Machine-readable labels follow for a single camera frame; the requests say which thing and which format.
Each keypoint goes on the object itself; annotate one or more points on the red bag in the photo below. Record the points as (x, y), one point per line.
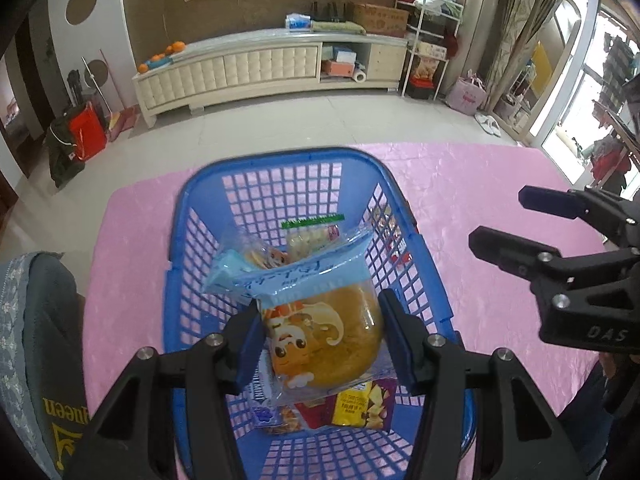
(89, 132)

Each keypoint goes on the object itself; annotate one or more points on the light blue snack packet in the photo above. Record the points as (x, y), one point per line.
(295, 275)

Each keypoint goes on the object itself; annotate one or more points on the cardboard box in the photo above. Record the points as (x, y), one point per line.
(381, 19)

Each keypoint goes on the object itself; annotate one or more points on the pink quilted mat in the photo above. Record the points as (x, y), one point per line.
(475, 185)

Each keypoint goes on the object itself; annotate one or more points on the purple snack packet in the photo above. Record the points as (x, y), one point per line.
(362, 402)

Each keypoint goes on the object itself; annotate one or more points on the standing air conditioner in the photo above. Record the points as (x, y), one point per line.
(484, 20)

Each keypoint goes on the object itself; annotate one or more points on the white slipper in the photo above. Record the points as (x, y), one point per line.
(482, 122)
(494, 127)

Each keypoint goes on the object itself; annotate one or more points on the blue chewing gum pack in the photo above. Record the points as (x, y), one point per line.
(262, 412)

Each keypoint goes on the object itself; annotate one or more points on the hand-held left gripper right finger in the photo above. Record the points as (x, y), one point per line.
(397, 345)

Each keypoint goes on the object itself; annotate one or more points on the blue tissue box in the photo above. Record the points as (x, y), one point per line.
(298, 22)

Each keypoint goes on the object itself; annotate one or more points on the patterned curtain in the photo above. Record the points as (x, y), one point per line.
(520, 25)

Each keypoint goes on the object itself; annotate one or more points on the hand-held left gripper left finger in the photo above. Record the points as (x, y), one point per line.
(250, 350)

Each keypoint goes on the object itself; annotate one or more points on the green folded cloth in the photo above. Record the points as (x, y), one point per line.
(337, 27)

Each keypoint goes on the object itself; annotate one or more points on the person's right forearm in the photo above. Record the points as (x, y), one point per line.
(605, 425)

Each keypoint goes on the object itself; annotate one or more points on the orange snack packet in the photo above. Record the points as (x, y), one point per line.
(289, 417)

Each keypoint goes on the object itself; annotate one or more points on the brown round wall decor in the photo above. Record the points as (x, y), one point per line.
(82, 5)

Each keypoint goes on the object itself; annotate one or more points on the broom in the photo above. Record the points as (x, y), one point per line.
(122, 122)

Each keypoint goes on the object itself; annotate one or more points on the arched wooden frame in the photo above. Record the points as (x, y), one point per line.
(560, 35)

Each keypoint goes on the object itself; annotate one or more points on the paper towel roll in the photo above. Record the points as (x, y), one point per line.
(359, 76)

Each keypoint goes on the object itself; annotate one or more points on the red clothes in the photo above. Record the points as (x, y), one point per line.
(610, 160)

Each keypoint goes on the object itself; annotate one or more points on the white metal shelf rack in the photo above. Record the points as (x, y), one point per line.
(430, 45)

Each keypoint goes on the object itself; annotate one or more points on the green cracker packet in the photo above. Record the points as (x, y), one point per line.
(312, 237)

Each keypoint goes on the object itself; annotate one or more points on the round cake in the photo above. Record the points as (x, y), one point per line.
(325, 340)

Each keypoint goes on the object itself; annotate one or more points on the red printed clear snack packet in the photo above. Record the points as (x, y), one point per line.
(270, 259)

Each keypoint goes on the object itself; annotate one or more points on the pink bag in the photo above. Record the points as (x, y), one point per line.
(466, 95)

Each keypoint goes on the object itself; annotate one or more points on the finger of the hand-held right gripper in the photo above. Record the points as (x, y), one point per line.
(505, 252)
(550, 201)

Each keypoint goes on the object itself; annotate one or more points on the orange box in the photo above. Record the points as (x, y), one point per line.
(337, 67)

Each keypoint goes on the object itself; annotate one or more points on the blue plastic basket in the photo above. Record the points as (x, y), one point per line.
(320, 195)

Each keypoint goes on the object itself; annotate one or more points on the person's right hand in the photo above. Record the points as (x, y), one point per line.
(607, 365)

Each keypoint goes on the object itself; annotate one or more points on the black bag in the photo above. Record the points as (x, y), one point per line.
(62, 155)

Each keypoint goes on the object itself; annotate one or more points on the cream TV cabinet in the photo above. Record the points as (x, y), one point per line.
(240, 72)

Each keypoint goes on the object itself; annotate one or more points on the brown door frame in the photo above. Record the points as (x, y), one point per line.
(22, 100)

